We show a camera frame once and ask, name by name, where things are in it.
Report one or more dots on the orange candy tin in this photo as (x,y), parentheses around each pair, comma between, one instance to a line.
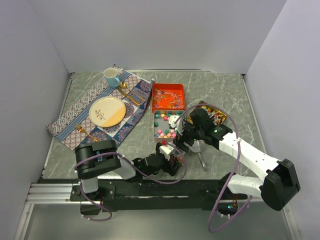
(167,96)

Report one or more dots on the aluminium frame rail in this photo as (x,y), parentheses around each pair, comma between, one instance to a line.
(50,193)

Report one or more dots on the gold knife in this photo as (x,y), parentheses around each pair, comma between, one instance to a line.
(128,96)

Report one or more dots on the pink star candy tin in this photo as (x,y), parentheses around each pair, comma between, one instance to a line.
(161,126)

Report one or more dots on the silver metal scoop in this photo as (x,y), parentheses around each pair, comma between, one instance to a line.
(198,147)

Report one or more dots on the cream floral plate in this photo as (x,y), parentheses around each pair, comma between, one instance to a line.
(107,112)

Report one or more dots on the patterned blue placemat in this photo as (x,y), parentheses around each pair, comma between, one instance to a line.
(63,129)

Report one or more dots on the blue white mug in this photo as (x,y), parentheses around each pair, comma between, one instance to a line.
(111,77)

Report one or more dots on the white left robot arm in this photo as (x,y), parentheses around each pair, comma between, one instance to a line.
(98,158)

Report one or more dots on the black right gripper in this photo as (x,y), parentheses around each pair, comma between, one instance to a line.
(179,143)

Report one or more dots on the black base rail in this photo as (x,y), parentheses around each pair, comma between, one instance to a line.
(118,195)

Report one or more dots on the gold spoon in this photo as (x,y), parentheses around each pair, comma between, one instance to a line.
(123,85)

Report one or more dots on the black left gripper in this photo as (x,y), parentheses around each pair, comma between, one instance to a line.
(167,168)

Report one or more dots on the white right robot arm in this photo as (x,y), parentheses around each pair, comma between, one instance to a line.
(276,181)

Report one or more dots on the clear glass jar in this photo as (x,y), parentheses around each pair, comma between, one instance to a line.
(177,160)

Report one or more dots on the gold lollipop tin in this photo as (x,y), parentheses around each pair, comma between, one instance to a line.
(214,114)

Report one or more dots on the gold fork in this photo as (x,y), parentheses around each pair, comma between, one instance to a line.
(80,129)

